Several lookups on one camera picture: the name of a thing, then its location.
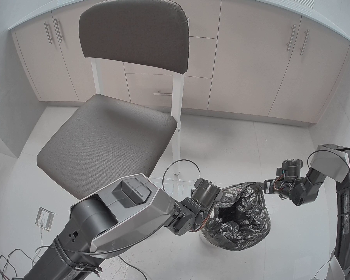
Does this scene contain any beige cupboard run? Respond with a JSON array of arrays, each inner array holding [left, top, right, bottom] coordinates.
[[9, 0, 350, 125]]

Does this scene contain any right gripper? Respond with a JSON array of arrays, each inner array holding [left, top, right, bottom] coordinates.
[[263, 179, 284, 198]]

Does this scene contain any black plastic bag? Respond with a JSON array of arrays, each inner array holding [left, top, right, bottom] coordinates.
[[201, 181, 272, 252]]

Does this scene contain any black cable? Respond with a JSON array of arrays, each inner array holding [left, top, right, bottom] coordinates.
[[0, 246, 38, 280], [162, 158, 202, 186]]

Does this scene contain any grey padded white-framed chair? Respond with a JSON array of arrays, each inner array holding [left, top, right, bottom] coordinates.
[[36, 1, 191, 200]]

